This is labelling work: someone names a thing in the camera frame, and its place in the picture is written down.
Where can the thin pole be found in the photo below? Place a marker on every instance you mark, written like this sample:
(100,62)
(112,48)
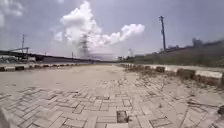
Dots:
(23,43)

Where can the tall utility pole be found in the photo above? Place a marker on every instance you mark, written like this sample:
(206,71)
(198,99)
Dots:
(163,33)

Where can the grey asphalt road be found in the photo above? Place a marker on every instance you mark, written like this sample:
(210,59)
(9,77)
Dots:
(50,61)

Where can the pale grey road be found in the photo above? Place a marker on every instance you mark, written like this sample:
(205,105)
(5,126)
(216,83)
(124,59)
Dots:
(200,68)

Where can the lattice electricity pylon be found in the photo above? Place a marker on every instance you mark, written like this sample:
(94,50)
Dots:
(83,45)

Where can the elevated road bridge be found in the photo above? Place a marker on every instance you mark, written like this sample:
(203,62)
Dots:
(40,55)

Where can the grey brick paved path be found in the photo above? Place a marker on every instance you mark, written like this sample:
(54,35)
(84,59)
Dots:
(83,80)

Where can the overgrown embankment wall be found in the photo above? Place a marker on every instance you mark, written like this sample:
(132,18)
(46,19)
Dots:
(186,55)

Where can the black and white striped kerb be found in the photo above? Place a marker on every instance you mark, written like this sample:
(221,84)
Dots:
(185,73)
(20,67)

